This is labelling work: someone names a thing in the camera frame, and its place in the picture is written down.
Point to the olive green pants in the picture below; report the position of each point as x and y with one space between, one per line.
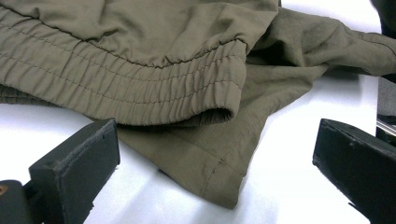
155 62

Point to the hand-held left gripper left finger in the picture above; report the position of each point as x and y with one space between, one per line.
77 168

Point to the metal floor rail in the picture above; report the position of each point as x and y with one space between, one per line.
387 128

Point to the white table board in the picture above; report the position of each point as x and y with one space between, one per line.
280 186

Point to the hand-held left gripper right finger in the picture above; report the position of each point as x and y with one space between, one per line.
361 168

